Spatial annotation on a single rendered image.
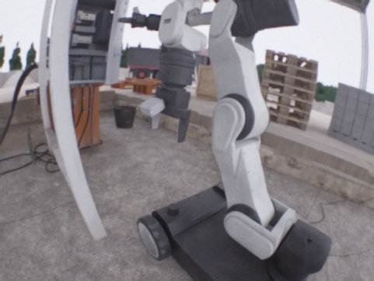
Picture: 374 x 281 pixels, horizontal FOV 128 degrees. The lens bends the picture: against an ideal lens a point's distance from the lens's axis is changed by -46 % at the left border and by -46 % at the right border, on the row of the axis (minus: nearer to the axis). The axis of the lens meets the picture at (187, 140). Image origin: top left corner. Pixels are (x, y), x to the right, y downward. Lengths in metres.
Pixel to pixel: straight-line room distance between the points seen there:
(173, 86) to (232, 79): 0.20
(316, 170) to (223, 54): 1.41
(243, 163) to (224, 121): 0.14
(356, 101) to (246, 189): 2.68
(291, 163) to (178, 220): 1.30
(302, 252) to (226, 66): 0.61
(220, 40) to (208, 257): 0.70
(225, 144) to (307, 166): 1.31
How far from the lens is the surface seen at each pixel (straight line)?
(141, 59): 9.41
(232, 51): 0.53
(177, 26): 0.38
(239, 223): 0.54
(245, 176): 0.52
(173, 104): 0.39
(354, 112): 3.00
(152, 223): 0.64
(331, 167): 1.76
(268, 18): 0.54
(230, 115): 0.46
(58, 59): 0.64
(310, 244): 0.56
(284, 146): 1.69
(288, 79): 2.46
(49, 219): 1.04
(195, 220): 0.69
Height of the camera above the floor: 0.69
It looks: 20 degrees down
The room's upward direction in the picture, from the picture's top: 7 degrees clockwise
